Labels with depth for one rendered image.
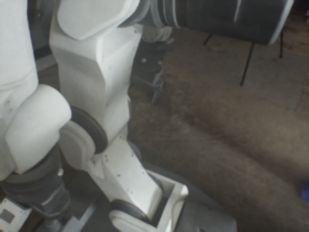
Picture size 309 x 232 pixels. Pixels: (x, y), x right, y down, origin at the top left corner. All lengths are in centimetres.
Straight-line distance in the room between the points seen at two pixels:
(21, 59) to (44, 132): 11
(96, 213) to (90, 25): 73
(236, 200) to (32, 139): 105
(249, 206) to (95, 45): 105
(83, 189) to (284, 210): 92
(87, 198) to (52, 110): 66
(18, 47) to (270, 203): 121
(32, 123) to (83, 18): 15
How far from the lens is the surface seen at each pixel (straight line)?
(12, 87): 24
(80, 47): 37
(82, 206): 93
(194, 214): 73
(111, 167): 64
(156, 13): 32
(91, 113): 50
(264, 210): 125
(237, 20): 29
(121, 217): 74
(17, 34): 22
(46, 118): 31
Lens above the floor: 101
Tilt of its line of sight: 42 degrees down
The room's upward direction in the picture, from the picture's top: 4 degrees clockwise
